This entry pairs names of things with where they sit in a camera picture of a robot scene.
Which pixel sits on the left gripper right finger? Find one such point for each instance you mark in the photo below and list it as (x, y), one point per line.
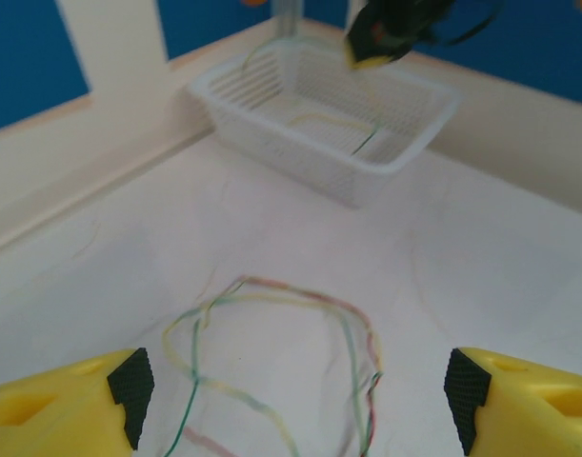
(533, 414)

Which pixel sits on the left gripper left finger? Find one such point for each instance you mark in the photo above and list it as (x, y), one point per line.
(57, 409)

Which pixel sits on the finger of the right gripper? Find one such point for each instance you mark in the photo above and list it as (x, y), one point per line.
(374, 63)
(350, 54)

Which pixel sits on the white perforated plastic basket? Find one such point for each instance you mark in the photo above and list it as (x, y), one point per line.
(319, 166)

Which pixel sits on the aluminium frame post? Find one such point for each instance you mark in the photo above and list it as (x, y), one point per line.
(286, 14)

